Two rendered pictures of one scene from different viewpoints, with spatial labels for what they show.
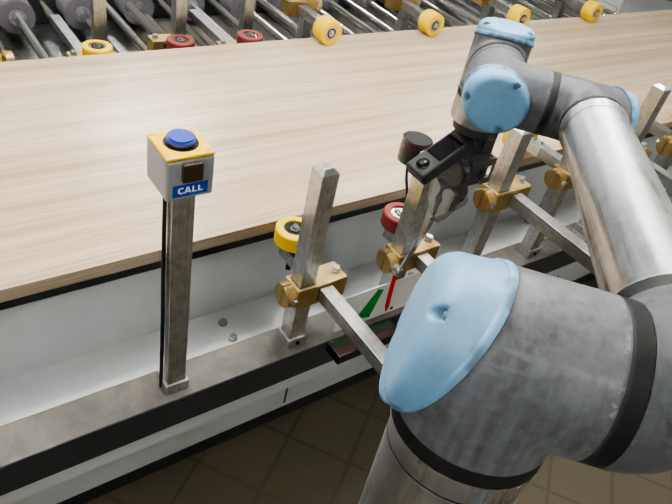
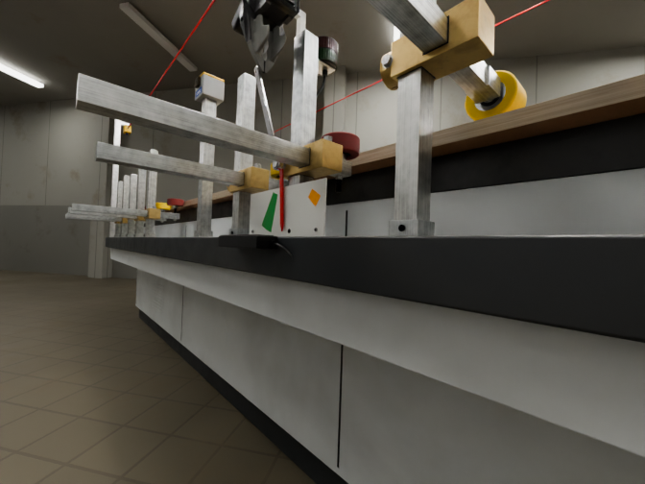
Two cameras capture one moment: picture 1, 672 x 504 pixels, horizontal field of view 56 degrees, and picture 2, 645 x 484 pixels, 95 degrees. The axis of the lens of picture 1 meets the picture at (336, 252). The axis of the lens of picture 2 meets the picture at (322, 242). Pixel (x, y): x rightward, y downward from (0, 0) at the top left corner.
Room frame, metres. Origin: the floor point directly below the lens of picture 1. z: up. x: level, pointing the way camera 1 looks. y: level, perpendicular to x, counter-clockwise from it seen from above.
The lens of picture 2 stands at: (1.13, -0.72, 0.68)
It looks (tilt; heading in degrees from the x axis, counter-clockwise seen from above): 1 degrees up; 91
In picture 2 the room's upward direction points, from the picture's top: 2 degrees clockwise
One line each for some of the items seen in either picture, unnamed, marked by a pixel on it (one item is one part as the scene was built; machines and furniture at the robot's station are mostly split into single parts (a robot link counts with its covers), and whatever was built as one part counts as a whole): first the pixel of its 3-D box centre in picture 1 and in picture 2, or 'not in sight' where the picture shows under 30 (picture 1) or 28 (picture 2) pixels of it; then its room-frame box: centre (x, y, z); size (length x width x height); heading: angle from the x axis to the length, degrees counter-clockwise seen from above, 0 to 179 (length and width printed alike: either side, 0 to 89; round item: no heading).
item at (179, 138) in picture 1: (181, 140); not in sight; (0.73, 0.24, 1.22); 0.04 x 0.04 x 0.02
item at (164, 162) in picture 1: (180, 165); (209, 91); (0.73, 0.24, 1.18); 0.07 x 0.07 x 0.08; 43
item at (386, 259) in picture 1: (406, 253); (310, 162); (1.09, -0.15, 0.84); 0.13 x 0.06 x 0.05; 133
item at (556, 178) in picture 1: (569, 174); not in sight; (1.43, -0.52, 0.94); 0.13 x 0.06 x 0.05; 133
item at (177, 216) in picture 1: (174, 297); (205, 169); (0.73, 0.24, 0.92); 0.05 x 0.04 x 0.45; 133
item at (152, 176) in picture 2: not in sight; (151, 195); (0.23, 0.78, 0.91); 0.03 x 0.03 x 0.48; 43
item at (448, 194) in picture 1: (454, 204); (261, 39); (1.00, -0.19, 1.06); 0.06 x 0.03 x 0.09; 132
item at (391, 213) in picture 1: (395, 231); (339, 164); (1.15, -0.12, 0.85); 0.08 x 0.08 x 0.11
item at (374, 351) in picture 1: (344, 316); (214, 175); (0.87, -0.04, 0.84); 0.43 x 0.03 x 0.04; 43
